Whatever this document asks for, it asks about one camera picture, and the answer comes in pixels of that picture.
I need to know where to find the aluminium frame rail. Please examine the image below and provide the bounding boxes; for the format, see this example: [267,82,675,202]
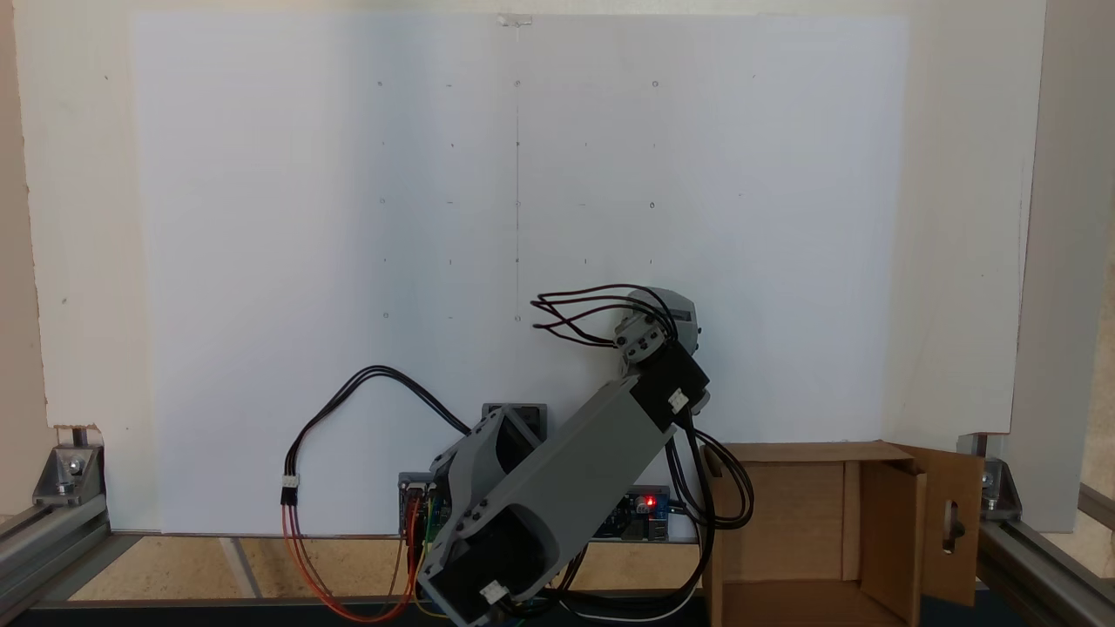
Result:
[974,484,1115,627]
[0,495,112,624]

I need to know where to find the orange wires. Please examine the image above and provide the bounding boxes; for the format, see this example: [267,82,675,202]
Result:
[280,501,425,624]

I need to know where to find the white paper sheet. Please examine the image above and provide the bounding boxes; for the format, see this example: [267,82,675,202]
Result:
[131,12,912,536]

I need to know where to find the circuit board with jumper wires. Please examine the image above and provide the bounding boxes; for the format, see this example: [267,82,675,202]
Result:
[398,472,454,543]

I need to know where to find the blue circuit board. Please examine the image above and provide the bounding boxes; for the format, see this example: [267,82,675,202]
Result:
[601,486,672,543]

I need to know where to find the coloured jumper wires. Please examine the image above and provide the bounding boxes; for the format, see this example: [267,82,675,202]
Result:
[415,496,445,619]

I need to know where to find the open cardboard box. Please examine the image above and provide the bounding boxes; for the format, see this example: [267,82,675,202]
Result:
[699,440,986,627]

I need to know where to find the aluminium corner bracket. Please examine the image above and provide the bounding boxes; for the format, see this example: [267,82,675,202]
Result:
[32,442,106,508]
[979,456,1025,523]

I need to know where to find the black three-wire cable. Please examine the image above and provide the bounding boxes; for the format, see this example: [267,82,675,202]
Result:
[280,366,476,508]

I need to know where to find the black wrist cable bundle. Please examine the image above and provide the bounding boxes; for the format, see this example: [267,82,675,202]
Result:
[530,285,682,349]

